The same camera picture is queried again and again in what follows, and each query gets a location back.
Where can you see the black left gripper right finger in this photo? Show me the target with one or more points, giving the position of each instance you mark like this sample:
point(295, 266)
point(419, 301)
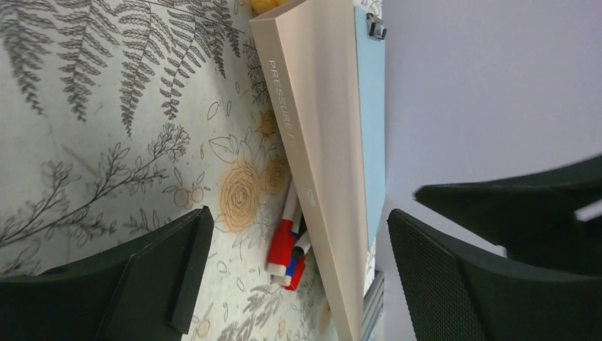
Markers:
point(456, 291)

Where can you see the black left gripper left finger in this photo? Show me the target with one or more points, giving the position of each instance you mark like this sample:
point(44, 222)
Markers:
point(143, 289)

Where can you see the beige file folder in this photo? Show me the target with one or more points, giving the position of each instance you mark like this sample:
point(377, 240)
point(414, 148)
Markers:
point(307, 51)

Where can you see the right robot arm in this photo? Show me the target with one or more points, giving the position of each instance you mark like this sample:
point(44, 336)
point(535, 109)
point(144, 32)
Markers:
point(532, 216)

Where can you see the red cap whiteboard marker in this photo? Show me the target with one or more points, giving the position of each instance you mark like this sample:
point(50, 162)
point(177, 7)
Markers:
point(279, 255)

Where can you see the blue cap whiteboard marker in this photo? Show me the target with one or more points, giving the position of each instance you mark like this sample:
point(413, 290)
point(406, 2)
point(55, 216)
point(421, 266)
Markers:
point(291, 263)

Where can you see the floral patterned table mat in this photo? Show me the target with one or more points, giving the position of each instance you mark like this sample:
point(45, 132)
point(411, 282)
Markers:
point(117, 118)

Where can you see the light blue clipboard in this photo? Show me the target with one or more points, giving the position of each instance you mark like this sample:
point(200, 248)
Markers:
point(370, 52)

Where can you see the yellow orange highlighter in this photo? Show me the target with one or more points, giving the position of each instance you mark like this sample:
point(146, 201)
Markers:
point(263, 6)

